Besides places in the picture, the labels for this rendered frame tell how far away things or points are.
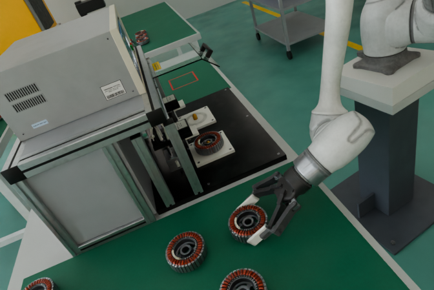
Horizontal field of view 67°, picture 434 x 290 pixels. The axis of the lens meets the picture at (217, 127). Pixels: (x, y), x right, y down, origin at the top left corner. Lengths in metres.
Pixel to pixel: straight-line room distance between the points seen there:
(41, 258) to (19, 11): 3.72
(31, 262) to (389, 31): 1.46
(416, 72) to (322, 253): 0.79
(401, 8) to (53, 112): 1.19
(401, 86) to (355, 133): 0.53
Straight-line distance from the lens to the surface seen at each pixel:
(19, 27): 4.71
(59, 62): 0.99
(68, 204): 1.07
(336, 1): 0.86
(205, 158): 1.20
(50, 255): 1.27
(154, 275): 0.99
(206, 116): 1.44
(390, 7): 1.36
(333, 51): 0.91
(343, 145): 0.84
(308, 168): 0.86
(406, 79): 1.36
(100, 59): 0.98
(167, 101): 1.37
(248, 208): 0.97
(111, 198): 1.05
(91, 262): 1.14
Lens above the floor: 1.50
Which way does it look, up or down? 32 degrees down
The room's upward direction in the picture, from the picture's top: 19 degrees counter-clockwise
